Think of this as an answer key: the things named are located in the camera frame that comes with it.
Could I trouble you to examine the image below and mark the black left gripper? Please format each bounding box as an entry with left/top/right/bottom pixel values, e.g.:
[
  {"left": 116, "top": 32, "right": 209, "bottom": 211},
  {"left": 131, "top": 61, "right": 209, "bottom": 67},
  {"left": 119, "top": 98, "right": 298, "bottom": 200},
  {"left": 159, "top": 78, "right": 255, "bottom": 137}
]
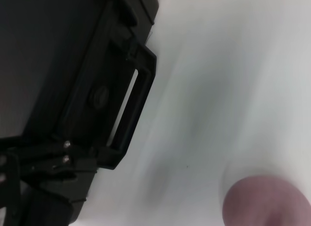
[{"left": 0, "top": 136, "right": 98, "bottom": 226}]

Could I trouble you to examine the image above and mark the black plastic carrying case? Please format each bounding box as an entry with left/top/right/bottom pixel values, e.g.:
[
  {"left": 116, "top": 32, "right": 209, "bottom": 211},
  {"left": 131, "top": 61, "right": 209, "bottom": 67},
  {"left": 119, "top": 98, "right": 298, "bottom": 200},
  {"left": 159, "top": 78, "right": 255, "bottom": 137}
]
[{"left": 0, "top": 0, "right": 160, "bottom": 226}]

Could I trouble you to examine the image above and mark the pink fuzzy peach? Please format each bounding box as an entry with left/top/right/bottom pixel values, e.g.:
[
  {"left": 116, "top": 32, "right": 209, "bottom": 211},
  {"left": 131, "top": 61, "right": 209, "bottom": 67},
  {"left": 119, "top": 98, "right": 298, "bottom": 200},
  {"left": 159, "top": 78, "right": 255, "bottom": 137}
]
[{"left": 222, "top": 175, "right": 311, "bottom": 226}]

